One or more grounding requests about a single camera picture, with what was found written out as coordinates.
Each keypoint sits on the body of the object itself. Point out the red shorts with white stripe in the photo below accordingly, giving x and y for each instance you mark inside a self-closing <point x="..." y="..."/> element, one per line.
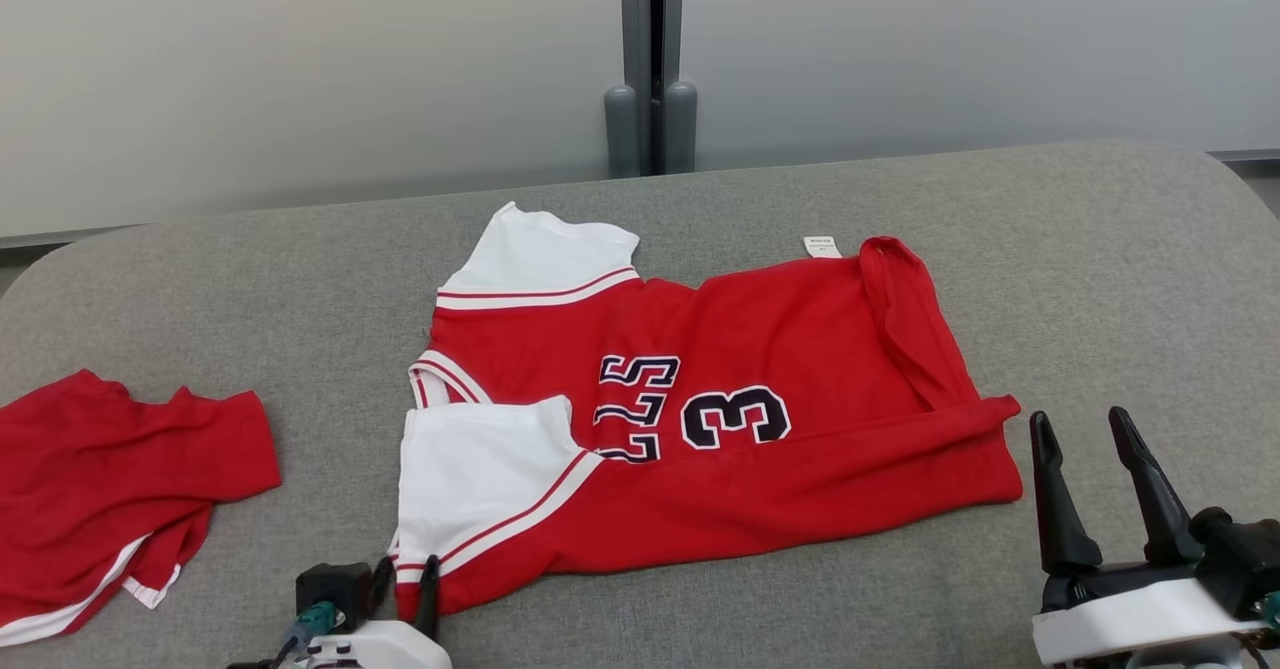
<point x="100" y="479"/>

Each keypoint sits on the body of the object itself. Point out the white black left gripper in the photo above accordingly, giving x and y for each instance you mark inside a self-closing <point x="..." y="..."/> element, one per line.
<point x="380" y="649"/>

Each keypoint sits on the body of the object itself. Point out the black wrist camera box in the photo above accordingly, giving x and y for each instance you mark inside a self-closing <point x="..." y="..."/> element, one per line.
<point x="335" y="584"/>
<point x="1240" y="559"/>

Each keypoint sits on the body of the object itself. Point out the red white basketball jersey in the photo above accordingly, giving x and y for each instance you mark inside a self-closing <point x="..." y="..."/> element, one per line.
<point x="820" y="349"/>

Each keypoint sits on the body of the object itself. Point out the grey partition base rail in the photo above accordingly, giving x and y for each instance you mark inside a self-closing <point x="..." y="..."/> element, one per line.
<point x="60" y="237"/>

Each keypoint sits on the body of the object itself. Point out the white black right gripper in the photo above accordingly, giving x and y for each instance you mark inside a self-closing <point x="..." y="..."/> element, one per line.
<point x="1120" y="619"/>

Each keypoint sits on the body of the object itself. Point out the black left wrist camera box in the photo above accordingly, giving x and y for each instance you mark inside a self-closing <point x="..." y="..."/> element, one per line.
<point x="335" y="584"/>

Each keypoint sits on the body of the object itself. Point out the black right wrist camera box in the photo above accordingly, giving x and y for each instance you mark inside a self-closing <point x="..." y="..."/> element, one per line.
<point x="1240" y="559"/>

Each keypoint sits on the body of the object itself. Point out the grey partition post with feet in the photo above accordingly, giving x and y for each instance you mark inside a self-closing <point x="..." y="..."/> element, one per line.
<point x="650" y="49"/>

